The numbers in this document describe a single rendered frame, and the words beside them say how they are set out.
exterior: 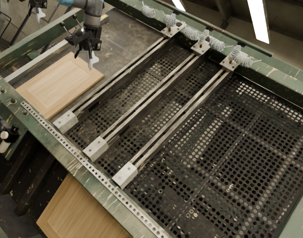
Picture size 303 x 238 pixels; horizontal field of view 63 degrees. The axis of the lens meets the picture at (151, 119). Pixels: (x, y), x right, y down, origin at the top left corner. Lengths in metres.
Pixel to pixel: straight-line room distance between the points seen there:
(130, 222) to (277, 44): 5.97
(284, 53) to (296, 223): 5.50
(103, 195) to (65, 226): 0.53
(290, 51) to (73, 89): 5.56
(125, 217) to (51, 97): 0.94
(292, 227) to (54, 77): 1.66
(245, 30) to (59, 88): 5.83
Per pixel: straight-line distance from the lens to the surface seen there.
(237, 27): 7.16
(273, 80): 1.74
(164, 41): 1.91
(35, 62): 2.04
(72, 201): 1.74
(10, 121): 1.78
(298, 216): 1.42
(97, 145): 1.42
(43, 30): 2.28
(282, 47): 6.69
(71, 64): 1.94
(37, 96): 1.84
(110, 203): 1.31
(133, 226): 1.27
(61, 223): 1.81
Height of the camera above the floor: 1.40
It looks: 5 degrees down
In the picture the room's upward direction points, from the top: 34 degrees clockwise
